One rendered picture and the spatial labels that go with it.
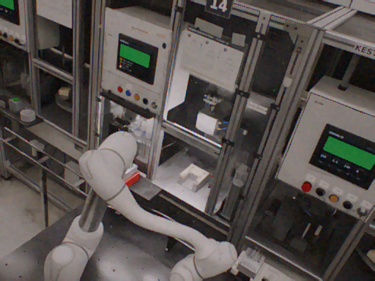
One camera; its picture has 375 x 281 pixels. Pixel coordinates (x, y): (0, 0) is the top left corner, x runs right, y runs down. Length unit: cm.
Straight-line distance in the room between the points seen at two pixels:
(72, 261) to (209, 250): 63
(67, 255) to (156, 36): 110
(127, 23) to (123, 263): 126
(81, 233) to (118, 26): 105
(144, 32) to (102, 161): 77
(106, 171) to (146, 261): 86
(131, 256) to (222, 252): 75
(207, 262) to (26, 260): 101
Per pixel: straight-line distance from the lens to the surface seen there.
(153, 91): 187
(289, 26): 149
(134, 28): 186
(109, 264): 203
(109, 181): 131
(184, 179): 218
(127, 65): 191
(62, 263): 171
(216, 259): 145
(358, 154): 154
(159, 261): 206
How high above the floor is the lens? 230
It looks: 32 degrees down
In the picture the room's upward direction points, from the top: 12 degrees clockwise
